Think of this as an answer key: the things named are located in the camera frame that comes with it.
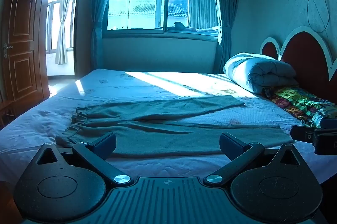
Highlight brown wooden door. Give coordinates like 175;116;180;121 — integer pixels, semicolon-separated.
1;0;50;108

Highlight tied pale curtain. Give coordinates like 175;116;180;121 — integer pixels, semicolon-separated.
55;0;72;65

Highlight bed with floral sheet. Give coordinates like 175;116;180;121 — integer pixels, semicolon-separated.
0;68;337;188

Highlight red and white headboard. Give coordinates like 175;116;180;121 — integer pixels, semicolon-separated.
260;26;337;104

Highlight wooden chair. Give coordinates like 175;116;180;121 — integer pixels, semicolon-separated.
0;100;16;130

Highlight grey-green pants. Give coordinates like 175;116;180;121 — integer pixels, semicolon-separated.
55;95;295;159

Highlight balcony window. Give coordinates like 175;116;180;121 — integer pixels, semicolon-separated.
46;0;79;53

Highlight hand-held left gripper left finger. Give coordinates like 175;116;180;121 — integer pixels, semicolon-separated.
34;132;134;186

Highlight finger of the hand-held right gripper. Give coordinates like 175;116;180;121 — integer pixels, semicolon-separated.
290;125;316;144

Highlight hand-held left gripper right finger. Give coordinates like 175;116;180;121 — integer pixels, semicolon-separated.
203;132;303;187

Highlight folded light quilt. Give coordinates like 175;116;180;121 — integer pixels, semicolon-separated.
223;53;299;95

